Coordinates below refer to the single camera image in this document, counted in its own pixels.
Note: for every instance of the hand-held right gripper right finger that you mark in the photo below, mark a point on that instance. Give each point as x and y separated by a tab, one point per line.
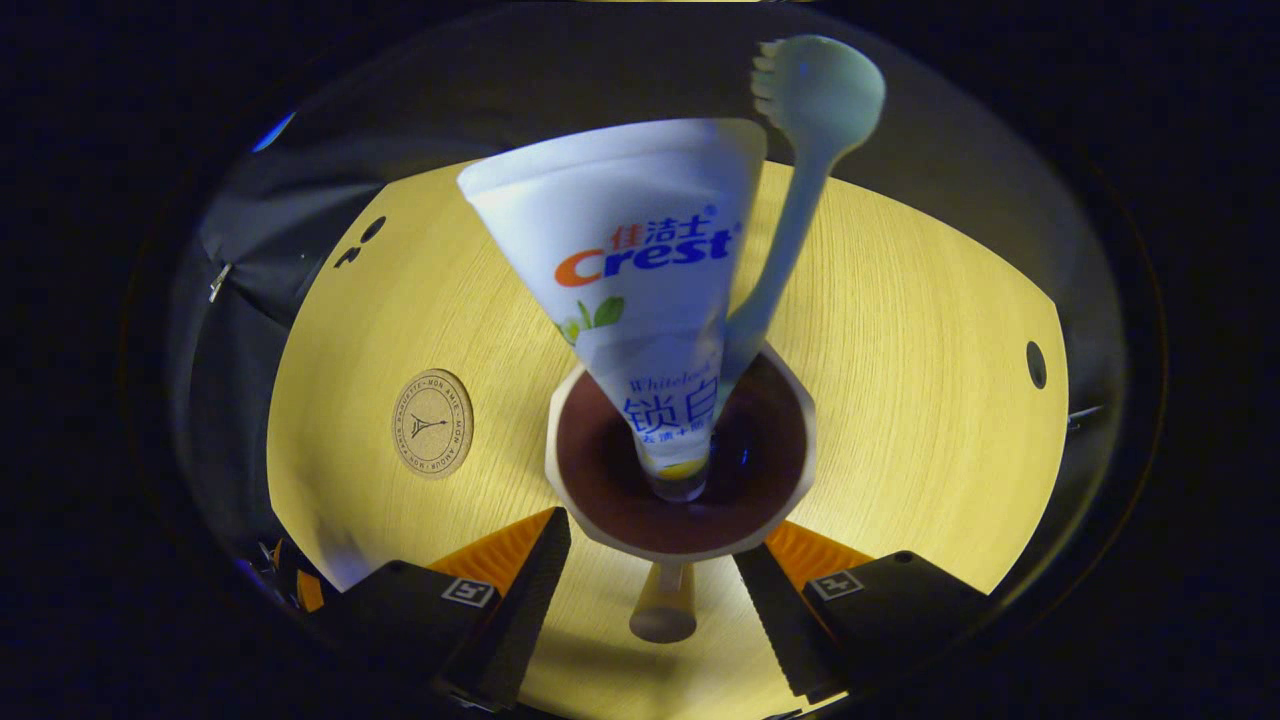
790	630

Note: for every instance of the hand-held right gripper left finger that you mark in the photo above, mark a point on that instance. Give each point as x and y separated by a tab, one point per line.
525	600

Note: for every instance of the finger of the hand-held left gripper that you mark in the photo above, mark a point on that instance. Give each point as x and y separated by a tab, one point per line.
311	592

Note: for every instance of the beige cup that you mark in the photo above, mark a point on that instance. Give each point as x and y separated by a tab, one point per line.
610	490

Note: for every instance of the round cork coaster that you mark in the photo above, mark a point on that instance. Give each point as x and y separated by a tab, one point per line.
433	424

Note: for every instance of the white toothpaste tube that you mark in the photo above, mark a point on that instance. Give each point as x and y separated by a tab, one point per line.
640	200

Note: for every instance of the pale green toothbrush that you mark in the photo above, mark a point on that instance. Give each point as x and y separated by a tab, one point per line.
800	200

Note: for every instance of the silver cloth clip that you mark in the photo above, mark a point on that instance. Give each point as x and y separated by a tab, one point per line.
218	282

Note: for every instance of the black backdrop cloth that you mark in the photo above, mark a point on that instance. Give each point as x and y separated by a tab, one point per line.
450	100

